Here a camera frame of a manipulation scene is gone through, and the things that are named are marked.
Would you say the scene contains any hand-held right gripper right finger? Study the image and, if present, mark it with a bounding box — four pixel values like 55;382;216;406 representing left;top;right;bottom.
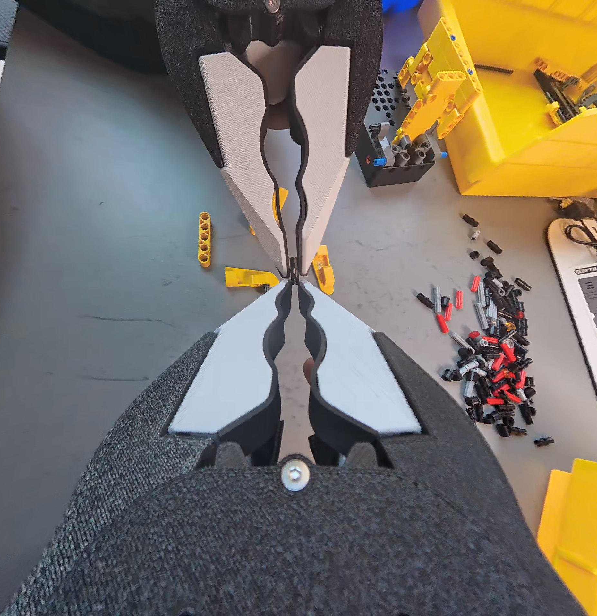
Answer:
297;280;423;466

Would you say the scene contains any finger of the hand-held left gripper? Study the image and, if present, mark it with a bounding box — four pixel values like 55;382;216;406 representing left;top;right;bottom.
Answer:
290;45;352;276
198;52;290;280

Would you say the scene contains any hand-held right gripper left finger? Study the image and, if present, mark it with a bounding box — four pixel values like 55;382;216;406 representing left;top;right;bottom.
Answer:
167;280;293;466

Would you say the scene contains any black and yellow lego model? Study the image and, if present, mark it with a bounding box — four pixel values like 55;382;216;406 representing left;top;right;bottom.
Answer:
354;18;484;188

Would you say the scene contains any yellow lego connector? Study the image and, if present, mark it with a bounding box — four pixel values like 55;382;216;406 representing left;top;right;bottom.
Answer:
312;245;336;295
225;266;280;289

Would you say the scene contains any medium yellow lego beam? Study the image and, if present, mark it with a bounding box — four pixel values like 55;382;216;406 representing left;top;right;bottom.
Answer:
198;212;212;268

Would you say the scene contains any pile of small lego pins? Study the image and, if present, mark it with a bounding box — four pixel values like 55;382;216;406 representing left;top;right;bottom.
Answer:
416;213;537;438

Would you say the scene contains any yellow plastic bin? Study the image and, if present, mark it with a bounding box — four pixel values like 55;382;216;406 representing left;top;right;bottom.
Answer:
419;0;597;198
536;458;597;616

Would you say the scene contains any long black lego beam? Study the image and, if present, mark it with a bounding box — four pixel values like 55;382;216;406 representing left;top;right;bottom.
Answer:
534;69;580;121

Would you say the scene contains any person's left hand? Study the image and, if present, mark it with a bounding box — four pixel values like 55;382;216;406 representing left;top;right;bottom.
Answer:
267;102;295;132

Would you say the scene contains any wooden book stand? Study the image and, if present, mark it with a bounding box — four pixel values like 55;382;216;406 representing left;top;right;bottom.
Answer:
546;219;597;422

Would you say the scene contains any sticker sheet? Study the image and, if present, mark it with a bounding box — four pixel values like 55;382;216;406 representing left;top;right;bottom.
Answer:
574;262;597;357

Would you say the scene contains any black power adapter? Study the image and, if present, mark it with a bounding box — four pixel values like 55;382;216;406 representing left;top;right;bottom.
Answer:
553;197;597;219

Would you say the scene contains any black cable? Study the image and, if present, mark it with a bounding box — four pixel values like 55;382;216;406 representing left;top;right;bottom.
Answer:
565;219;597;261

